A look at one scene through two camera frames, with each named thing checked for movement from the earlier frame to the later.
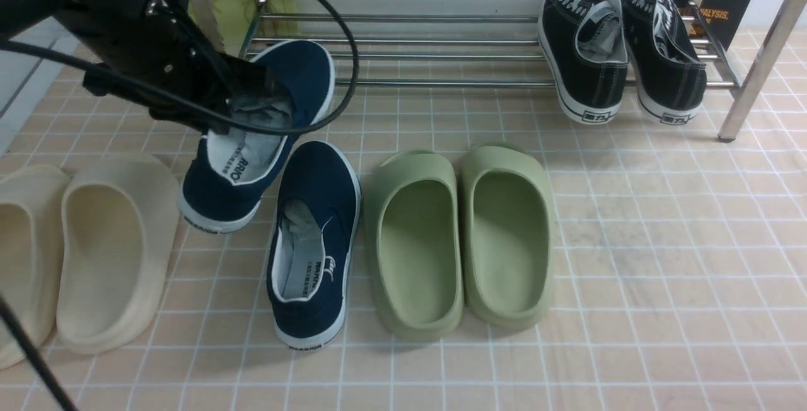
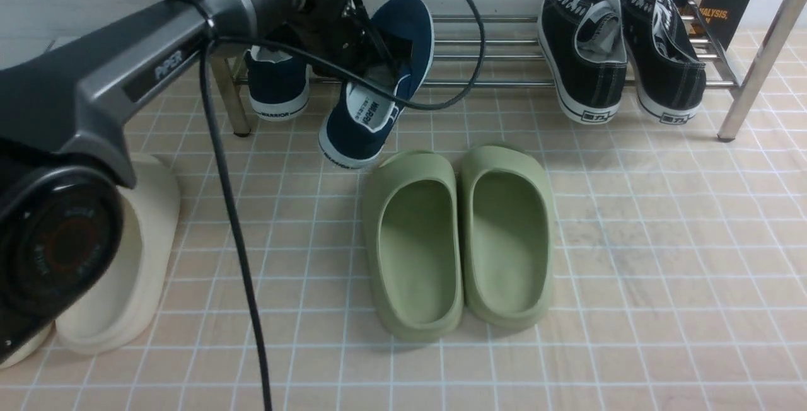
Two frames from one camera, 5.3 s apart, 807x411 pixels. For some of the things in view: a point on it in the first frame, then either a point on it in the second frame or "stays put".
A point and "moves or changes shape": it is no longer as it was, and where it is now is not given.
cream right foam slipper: (118, 221) stays put
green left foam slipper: (415, 242) stays put
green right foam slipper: (508, 224) stays put
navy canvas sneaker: (224, 180) moves or changes shape
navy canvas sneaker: (317, 212) → (359, 115)
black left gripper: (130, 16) → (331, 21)
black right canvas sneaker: (670, 74) stays put
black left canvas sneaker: (584, 36) stays put
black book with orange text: (725, 14) stays put
